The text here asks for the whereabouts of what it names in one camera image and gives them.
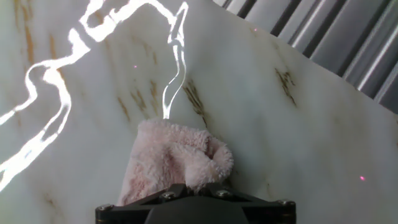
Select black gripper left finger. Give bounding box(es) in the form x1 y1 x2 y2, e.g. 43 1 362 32
95 182 194 224

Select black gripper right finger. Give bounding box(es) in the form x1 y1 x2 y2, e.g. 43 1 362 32
198 182 297 224

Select white marble pattern sheet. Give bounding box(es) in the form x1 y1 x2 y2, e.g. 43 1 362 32
0 0 398 224

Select pink fluffy cloth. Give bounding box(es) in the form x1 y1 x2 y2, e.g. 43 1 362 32
116 118 235 207

